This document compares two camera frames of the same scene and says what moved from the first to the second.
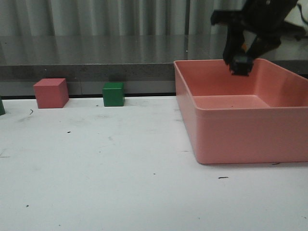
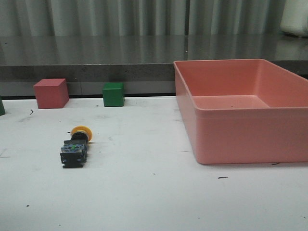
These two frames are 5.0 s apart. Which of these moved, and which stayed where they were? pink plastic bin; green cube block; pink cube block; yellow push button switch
Moved: yellow push button switch
Stayed: green cube block; pink plastic bin; pink cube block
